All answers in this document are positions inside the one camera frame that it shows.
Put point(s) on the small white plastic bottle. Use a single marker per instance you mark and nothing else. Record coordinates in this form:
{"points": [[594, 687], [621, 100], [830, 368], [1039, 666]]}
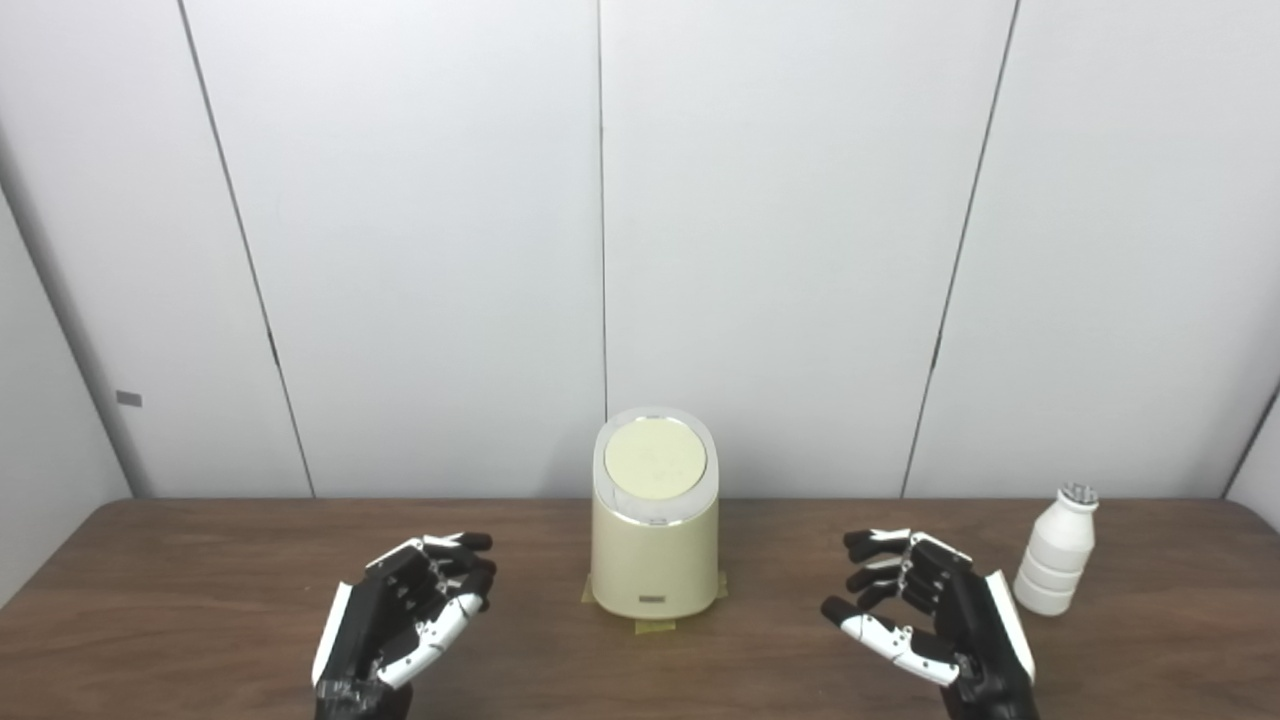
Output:
{"points": [[1055, 555]]}

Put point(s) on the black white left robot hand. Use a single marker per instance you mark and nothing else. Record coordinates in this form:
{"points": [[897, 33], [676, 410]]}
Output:
{"points": [[365, 620]]}

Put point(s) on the round cream bin lid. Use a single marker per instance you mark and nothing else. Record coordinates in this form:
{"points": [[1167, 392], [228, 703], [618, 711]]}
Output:
{"points": [[655, 458]]}

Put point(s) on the cream-colored lidded bin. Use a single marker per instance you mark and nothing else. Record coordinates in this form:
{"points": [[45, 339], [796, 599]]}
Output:
{"points": [[655, 560]]}

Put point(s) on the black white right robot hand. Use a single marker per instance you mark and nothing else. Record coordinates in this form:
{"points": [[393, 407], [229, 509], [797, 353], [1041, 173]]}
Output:
{"points": [[975, 620]]}

